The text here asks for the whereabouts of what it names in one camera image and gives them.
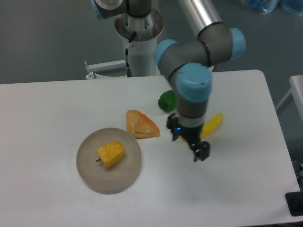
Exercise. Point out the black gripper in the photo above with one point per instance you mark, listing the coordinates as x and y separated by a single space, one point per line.
201 149

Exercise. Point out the yellow bell pepper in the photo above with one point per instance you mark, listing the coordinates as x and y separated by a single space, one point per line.
110 153

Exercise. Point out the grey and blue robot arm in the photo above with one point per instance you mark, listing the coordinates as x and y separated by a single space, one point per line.
185 66

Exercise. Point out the green bell pepper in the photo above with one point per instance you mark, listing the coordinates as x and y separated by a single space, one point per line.
167 101

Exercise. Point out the beige round plate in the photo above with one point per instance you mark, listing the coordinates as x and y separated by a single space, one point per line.
114 179

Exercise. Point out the yellow banana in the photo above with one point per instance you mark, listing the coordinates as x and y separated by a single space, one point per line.
212 125

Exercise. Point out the orange pastry turnover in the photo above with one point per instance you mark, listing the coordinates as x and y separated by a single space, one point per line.
141 126

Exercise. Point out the white side table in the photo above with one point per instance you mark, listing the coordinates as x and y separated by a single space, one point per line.
294 93

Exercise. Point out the black device at edge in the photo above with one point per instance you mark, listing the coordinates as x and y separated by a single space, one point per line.
295 203

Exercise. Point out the blue plastic bag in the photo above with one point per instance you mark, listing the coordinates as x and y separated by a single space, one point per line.
266 6

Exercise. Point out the white frame bracket left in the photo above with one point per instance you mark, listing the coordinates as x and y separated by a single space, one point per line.
106 70

